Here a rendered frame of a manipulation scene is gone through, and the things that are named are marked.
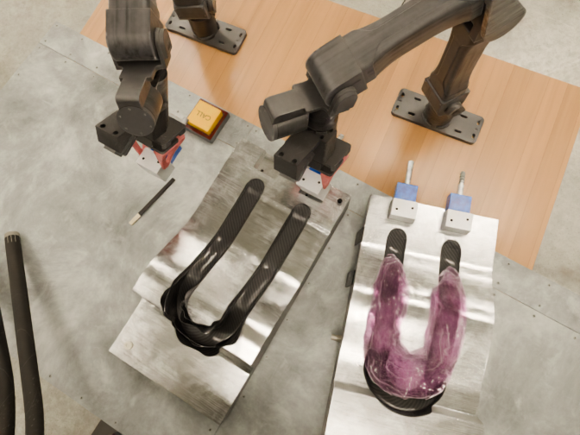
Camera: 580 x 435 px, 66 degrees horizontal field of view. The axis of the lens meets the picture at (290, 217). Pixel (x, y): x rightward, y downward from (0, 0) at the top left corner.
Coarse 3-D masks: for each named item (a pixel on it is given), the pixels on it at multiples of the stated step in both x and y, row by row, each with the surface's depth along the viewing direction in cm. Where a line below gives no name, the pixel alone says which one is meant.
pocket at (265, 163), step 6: (264, 156) 95; (270, 156) 94; (258, 162) 93; (264, 162) 95; (270, 162) 95; (258, 168) 94; (264, 168) 94; (270, 168) 94; (270, 174) 94; (276, 174) 94
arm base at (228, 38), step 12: (168, 24) 111; (180, 24) 111; (192, 24) 105; (204, 24) 105; (216, 24) 108; (228, 24) 110; (192, 36) 110; (204, 36) 109; (216, 36) 110; (228, 36) 110; (240, 36) 110; (228, 48) 109
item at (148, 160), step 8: (184, 120) 89; (144, 152) 86; (152, 152) 86; (176, 152) 89; (136, 160) 86; (144, 160) 86; (152, 160) 86; (144, 168) 88; (152, 168) 85; (160, 168) 85; (168, 168) 88; (160, 176) 87; (168, 176) 90
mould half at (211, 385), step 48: (240, 144) 93; (240, 192) 91; (288, 192) 90; (336, 192) 89; (192, 240) 88; (240, 240) 89; (144, 288) 82; (240, 288) 83; (288, 288) 85; (144, 336) 87; (240, 336) 79; (192, 384) 84; (240, 384) 84
